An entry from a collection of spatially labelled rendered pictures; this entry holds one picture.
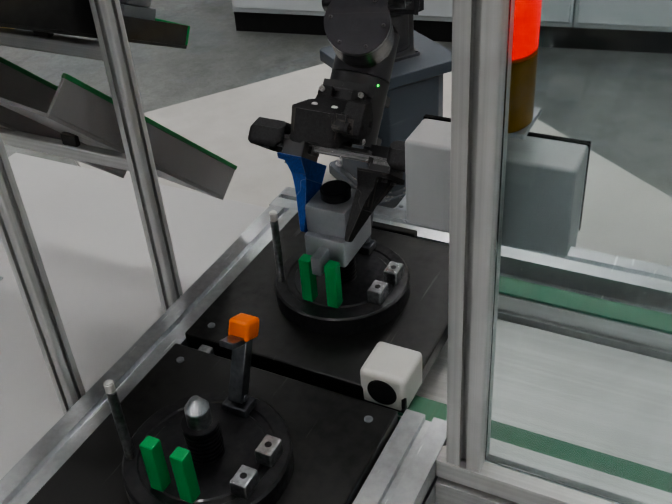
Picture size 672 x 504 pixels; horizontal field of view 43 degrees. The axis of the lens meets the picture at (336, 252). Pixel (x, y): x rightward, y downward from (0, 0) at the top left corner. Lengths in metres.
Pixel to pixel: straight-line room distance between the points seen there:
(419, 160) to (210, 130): 0.92
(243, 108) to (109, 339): 0.62
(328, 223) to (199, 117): 0.76
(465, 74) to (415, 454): 0.35
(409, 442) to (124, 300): 0.50
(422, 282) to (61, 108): 0.40
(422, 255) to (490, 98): 0.44
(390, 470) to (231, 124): 0.89
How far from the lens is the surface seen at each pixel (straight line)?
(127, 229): 1.26
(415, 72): 1.15
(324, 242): 0.82
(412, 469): 0.74
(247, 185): 1.31
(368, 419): 0.76
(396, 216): 1.03
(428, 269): 0.92
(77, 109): 0.86
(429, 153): 0.60
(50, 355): 0.85
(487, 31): 0.51
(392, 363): 0.78
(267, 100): 1.57
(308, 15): 4.20
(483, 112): 0.53
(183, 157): 0.97
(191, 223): 1.24
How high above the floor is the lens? 1.52
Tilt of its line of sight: 35 degrees down
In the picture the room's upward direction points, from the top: 5 degrees counter-clockwise
